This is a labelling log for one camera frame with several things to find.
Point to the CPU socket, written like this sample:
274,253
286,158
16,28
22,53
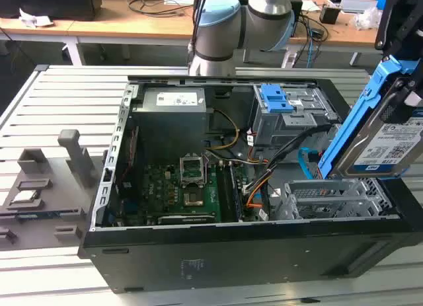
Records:
192,168

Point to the white crumpled paper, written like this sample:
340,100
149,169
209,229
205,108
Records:
33,19

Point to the large dark case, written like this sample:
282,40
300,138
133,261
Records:
49,3

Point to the flat silver device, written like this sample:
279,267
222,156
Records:
358,6

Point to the small black box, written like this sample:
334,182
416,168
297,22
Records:
329,15

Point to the square gold chipset chip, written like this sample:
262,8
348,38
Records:
194,199

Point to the black PC case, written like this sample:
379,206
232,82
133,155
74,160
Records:
231,263

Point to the wooden desk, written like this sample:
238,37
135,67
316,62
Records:
99,28

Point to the grey power supply unit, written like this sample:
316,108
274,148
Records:
172,121

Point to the silver CPU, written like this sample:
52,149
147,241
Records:
24,197

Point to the green motherboard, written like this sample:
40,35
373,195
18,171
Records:
158,190

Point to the hard disk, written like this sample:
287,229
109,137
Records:
393,150

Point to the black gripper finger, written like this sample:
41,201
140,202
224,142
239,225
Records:
398,104

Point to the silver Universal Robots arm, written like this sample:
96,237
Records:
228,31

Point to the black RAM slot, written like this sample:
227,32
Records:
227,193

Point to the clear plastic bag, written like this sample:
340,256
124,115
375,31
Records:
367,18

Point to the grey metal disk bay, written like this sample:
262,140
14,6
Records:
274,124

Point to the grey parts rack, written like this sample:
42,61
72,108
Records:
62,174

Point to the blue plastic bay latch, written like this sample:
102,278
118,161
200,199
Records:
274,99

